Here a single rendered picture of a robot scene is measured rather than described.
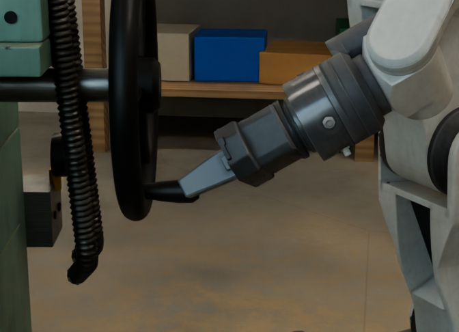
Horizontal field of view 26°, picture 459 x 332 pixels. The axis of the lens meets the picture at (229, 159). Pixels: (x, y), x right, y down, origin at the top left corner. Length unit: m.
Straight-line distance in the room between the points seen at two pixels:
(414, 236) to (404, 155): 0.18
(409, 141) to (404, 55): 0.61
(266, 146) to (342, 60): 0.11
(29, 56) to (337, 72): 0.29
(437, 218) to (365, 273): 1.16
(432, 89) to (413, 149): 0.55
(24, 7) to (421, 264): 0.94
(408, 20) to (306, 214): 2.21
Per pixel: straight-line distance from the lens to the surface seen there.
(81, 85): 1.06
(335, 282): 2.64
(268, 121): 0.96
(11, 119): 1.28
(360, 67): 0.98
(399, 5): 0.97
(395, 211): 1.64
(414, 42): 0.95
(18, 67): 0.97
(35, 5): 0.98
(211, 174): 1.00
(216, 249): 2.85
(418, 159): 1.54
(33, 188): 1.36
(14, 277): 1.29
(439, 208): 1.55
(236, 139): 0.95
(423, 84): 0.98
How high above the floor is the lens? 1.03
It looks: 16 degrees down
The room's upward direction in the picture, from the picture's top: straight up
